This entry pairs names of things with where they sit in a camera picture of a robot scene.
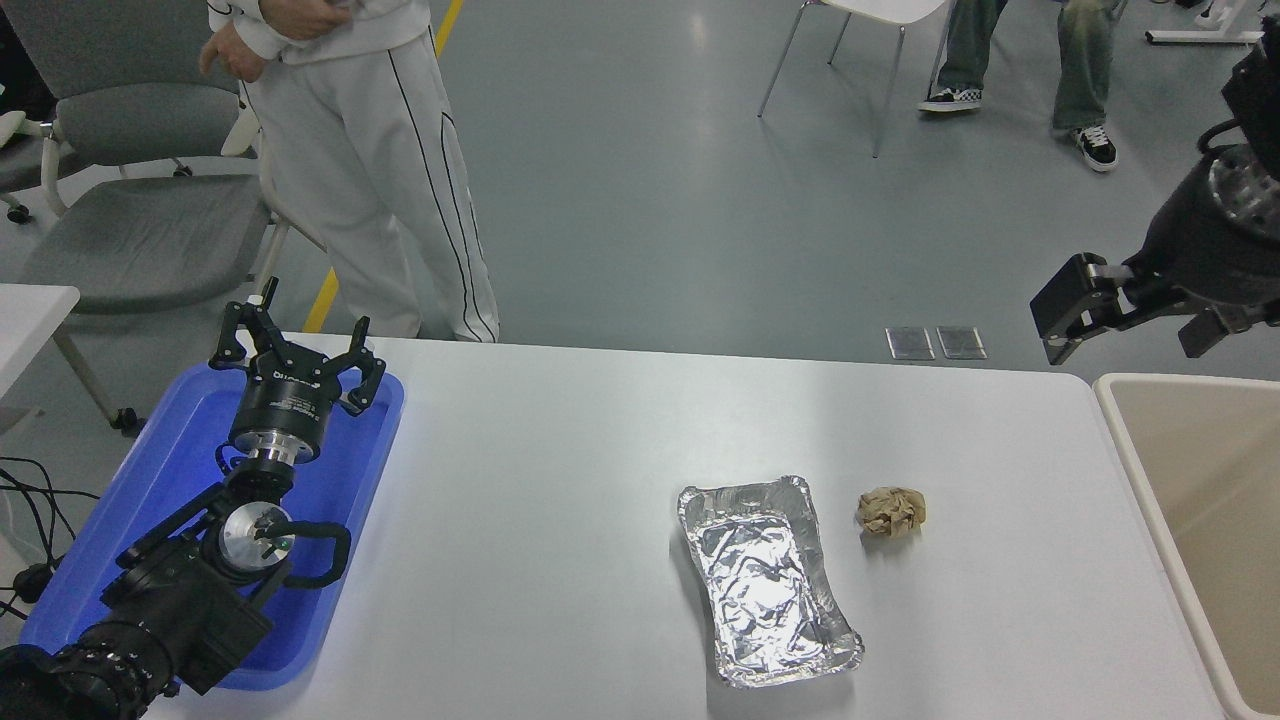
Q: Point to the silver foil tray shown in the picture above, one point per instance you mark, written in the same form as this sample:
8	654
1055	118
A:
765	585

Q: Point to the white chair with metal legs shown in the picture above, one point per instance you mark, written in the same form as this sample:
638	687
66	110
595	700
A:
890	8

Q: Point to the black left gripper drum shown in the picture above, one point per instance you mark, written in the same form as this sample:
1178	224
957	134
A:
285	405

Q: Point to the standing person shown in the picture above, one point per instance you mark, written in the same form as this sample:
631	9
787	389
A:
360	170

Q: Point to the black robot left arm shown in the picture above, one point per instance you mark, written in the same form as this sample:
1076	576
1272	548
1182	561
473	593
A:
190	610

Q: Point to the seated person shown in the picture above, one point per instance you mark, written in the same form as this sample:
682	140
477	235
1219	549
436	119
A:
1085	60

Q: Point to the large pale bin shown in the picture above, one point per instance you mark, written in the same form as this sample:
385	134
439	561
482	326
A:
1200	470

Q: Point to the white desk foot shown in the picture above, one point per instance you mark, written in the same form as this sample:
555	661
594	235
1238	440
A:
1205	37

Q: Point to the blue plastic tray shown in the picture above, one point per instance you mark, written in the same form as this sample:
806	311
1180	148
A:
160	470

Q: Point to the person's hand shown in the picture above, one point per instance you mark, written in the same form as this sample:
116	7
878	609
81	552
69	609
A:
305	18
235	55

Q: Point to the small white side table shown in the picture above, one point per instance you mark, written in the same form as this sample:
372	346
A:
30	325

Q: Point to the grey office chair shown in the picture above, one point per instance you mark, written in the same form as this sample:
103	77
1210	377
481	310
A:
140	235

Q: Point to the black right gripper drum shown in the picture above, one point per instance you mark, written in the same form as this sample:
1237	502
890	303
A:
1215	260

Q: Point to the metal floor outlet plate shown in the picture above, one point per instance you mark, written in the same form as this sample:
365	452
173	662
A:
910	343
962	342

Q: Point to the crumpled tan paper ball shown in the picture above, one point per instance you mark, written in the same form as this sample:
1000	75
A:
890	511

